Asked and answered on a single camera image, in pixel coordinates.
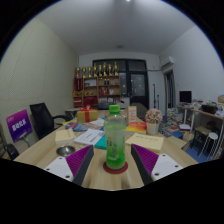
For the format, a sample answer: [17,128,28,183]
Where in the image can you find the white round stool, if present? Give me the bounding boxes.
[199,131,219,159]

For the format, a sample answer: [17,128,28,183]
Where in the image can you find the blue colourful book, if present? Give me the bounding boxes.
[64,122,89,133]

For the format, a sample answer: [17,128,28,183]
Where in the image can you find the orange red book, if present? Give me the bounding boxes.
[125,121,148,134]

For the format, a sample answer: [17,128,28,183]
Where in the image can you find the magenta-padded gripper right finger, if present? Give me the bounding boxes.
[130,143,185,186]

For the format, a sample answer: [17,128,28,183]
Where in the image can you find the computer monitor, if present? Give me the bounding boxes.
[179,90,193,104]

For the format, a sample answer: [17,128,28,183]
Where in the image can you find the wooden shelf unit with trophies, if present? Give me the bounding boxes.
[72,61,121,108]

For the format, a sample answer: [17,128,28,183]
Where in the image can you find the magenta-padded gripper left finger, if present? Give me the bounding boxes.
[43,144,95,187]

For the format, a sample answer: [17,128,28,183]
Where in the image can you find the small metal cup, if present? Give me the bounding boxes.
[55,144,77,158]

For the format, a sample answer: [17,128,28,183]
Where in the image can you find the white flat book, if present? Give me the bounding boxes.
[89,118,106,128]

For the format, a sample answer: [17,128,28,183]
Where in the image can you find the green tea drink bottle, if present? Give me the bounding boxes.
[103,104,128,171]

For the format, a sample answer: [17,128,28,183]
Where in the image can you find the yellow gift box red ribbon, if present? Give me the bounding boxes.
[76,104,99,124]

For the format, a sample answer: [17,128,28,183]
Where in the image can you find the white printed booklet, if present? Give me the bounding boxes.
[73,128,106,147]

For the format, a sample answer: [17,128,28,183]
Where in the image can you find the white wall air conditioner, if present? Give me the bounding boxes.
[159,55,176,70]

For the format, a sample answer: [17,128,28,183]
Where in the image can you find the purple sign board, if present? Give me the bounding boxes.
[5,108,33,143]

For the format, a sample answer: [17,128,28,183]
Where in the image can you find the small cream book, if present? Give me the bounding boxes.
[54,127,77,145]

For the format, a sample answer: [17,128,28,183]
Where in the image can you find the black office chair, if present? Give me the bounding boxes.
[29,102,73,140]

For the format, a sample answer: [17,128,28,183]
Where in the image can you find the upright beige card box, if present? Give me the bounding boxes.
[126,105,138,124]

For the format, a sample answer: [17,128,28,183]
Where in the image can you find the flat round red coaster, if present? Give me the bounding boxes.
[102,160,129,175]

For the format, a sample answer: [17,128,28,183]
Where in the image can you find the teal book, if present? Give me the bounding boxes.
[94,134,108,150]

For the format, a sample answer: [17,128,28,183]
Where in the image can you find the dark glass door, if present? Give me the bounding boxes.
[92,58,150,110]

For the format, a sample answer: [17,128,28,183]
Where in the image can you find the cluttered wooden side desk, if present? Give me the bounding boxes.
[176,103,224,158]

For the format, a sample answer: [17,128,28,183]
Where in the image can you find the pink flowers in white pot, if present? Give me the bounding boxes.
[144,107,164,136]

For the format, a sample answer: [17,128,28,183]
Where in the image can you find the black chair armrest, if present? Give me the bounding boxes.
[3,143,20,161]

